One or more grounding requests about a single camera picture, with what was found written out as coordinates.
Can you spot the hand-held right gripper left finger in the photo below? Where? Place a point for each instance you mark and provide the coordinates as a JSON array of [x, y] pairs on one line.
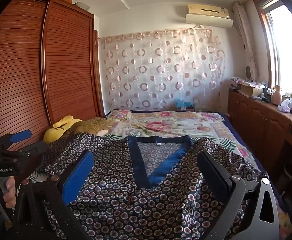
[[78, 177]]

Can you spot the sheer circle patterned curtain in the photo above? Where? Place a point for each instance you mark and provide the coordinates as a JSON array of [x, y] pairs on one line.
[[161, 75]]

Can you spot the beige wall air conditioner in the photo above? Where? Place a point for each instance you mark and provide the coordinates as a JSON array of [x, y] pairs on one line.
[[208, 10]]

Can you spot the teal box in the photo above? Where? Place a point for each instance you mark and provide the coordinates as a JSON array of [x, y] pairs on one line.
[[183, 105]]

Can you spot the white window curtain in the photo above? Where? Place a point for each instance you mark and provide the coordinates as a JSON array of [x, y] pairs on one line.
[[246, 42]]

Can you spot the person's left hand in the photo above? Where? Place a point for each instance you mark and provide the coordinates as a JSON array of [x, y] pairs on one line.
[[10, 192]]

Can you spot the wooden sideboard cabinet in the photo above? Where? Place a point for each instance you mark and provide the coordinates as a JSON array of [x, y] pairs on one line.
[[256, 122]]

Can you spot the window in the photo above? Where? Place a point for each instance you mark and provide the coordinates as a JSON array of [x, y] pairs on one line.
[[291, 55]]

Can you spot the white storage box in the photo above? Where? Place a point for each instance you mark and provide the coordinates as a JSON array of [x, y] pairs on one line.
[[83, 5]]

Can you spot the gold brocade pillow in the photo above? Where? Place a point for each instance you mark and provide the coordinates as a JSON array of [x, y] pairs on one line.
[[93, 126]]

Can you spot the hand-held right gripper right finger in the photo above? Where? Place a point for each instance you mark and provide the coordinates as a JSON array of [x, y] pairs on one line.
[[214, 177]]

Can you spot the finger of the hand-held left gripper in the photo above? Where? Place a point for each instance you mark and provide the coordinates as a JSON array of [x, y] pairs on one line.
[[33, 150], [20, 136]]

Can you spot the folded floral cloth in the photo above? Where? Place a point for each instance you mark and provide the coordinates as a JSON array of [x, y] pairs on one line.
[[240, 80]]

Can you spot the pink thermos bottle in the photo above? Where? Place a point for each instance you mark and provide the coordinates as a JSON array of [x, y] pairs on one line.
[[276, 97]]

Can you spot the navy circle patterned shirt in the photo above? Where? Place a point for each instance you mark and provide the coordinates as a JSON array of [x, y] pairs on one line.
[[136, 205]]

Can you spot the wooden slatted wardrobe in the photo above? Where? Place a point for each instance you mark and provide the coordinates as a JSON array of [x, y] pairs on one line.
[[68, 67]]

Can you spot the yellow plush toy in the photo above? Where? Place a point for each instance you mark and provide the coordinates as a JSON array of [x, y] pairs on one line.
[[55, 130]]

